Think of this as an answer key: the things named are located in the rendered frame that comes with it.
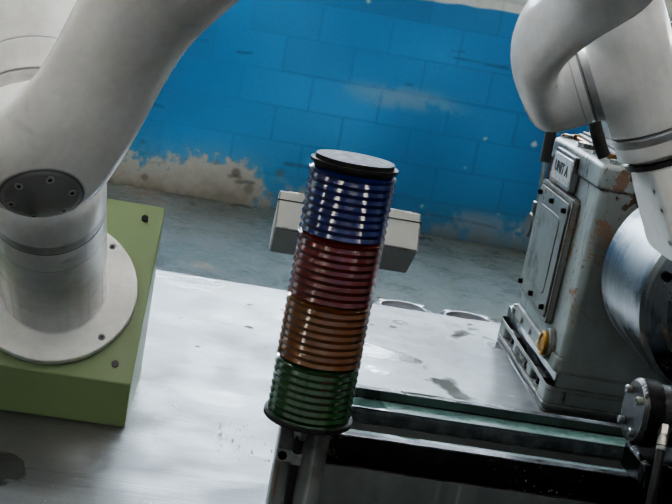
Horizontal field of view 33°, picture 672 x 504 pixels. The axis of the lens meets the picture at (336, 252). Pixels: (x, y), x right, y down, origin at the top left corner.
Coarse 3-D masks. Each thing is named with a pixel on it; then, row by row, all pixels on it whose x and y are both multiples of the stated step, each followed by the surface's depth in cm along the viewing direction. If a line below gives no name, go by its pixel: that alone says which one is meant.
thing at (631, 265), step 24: (624, 240) 146; (624, 264) 143; (648, 264) 135; (624, 288) 141; (648, 288) 134; (624, 312) 141; (648, 312) 135; (624, 336) 147; (648, 336) 135; (648, 360) 137
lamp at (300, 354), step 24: (288, 312) 78; (312, 312) 76; (336, 312) 76; (360, 312) 77; (288, 336) 78; (312, 336) 77; (336, 336) 77; (360, 336) 78; (288, 360) 78; (312, 360) 77; (336, 360) 77; (360, 360) 80
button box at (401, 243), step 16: (288, 192) 133; (288, 208) 132; (272, 224) 138; (288, 224) 131; (400, 224) 133; (416, 224) 134; (272, 240) 134; (288, 240) 133; (400, 240) 133; (416, 240) 133; (384, 256) 135; (400, 256) 134
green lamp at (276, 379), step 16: (288, 368) 78; (304, 368) 77; (272, 384) 79; (288, 384) 78; (304, 384) 77; (320, 384) 77; (336, 384) 78; (352, 384) 79; (272, 400) 79; (288, 400) 78; (304, 400) 77; (320, 400) 78; (336, 400) 78; (352, 400) 80; (288, 416) 78; (304, 416) 78; (320, 416) 78; (336, 416) 78
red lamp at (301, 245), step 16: (304, 240) 76; (320, 240) 75; (304, 256) 76; (320, 256) 75; (336, 256) 75; (352, 256) 75; (368, 256) 76; (304, 272) 76; (320, 272) 76; (336, 272) 75; (352, 272) 76; (368, 272) 76; (288, 288) 78; (304, 288) 76; (320, 288) 76; (336, 288) 76; (352, 288) 76; (368, 288) 77; (320, 304) 76; (336, 304) 76; (352, 304) 76; (368, 304) 78
